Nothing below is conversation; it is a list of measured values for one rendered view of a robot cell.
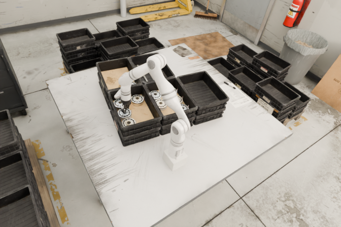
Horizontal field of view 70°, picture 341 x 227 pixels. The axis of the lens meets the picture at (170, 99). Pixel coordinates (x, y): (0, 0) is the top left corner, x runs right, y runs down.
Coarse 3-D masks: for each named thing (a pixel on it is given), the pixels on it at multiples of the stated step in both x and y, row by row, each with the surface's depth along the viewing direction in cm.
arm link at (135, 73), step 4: (164, 56) 145; (164, 60) 144; (144, 64) 153; (164, 64) 145; (136, 68) 154; (140, 68) 152; (144, 68) 152; (132, 72) 155; (136, 72) 153; (140, 72) 153; (144, 72) 153; (148, 72) 154; (132, 76) 156; (136, 76) 155; (140, 76) 155
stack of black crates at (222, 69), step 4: (212, 60) 336; (216, 60) 342; (220, 60) 347; (224, 60) 341; (212, 64) 342; (216, 64) 347; (220, 64) 348; (224, 64) 343; (228, 64) 337; (216, 68) 340; (220, 68) 341; (224, 68) 342; (228, 68) 339; (232, 68) 333; (220, 72) 334; (224, 72) 335; (224, 76) 329
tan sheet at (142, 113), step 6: (144, 102) 198; (132, 108) 192; (138, 108) 193; (144, 108) 193; (132, 114) 188; (138, 114) 188; (144, 114) 189; (150, 114) 190; (138, 120) 184; (144, 120) 185
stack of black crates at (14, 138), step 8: (0, 112) 207; (8, 112) 207; (0, 120) 211; (8, 120) 214; (0, 128) 207; (8, 128) 208; (16, 128) 221; (0, 136) 201; (8, 136) 202; (16, 136) 197; (0, 144) 196; (8, 144) 185; (16, 144) 190; (24, 144) 235; (0, 152) 186; (8, 152) 190; (24, 152) 206
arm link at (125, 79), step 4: (128, 72) 158; (124, 76) 159; (128, 76) 158; (120, 80) 161; (124, 80) 160; (128, 80) 159; (132, 80) 159; (120, 84) 162; (124, 84) 161; (128, 84) 162
